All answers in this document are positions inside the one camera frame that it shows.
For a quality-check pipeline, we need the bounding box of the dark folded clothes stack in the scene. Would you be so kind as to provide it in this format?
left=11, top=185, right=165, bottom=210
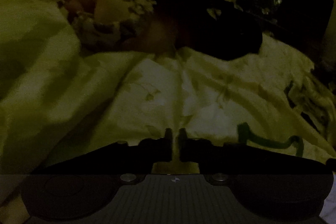
left=178, top=1, right=263, bottom=61

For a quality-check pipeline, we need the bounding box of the patterned dark pillow pile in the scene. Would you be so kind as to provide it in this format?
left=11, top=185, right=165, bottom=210
left=44, top=0, right=205, bottom=56

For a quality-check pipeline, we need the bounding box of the floral white bed quilt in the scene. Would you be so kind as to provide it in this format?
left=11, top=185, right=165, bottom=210
left=1, top=0, right=144, bottom=173

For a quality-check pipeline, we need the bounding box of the white small garment green trim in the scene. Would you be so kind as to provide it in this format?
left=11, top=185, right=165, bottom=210
left=52, top=35, right=336, bottom=169

